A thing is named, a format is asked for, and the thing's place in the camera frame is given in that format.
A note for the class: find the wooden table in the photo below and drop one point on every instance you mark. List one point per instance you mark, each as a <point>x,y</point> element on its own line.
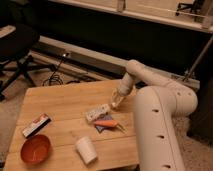
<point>66,105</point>

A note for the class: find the metal pole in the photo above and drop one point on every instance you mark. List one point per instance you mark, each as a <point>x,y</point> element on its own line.
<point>189,73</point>

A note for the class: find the black office chair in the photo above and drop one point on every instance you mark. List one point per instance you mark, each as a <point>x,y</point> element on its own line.
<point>14,55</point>

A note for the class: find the dark blue cloth piece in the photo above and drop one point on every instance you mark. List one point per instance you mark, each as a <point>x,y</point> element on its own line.
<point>100,129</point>

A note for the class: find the red and black box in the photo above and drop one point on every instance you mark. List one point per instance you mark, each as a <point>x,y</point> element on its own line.
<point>36,125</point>

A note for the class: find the red bowl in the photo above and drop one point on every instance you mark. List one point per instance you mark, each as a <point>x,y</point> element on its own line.
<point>36,149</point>

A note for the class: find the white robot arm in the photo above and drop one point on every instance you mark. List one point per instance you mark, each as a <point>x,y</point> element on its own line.
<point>154,106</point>

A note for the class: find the white paper cup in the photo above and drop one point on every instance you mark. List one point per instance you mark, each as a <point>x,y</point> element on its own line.
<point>86,149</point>

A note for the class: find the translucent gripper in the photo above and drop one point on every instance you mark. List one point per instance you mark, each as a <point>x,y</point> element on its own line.
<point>117,97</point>

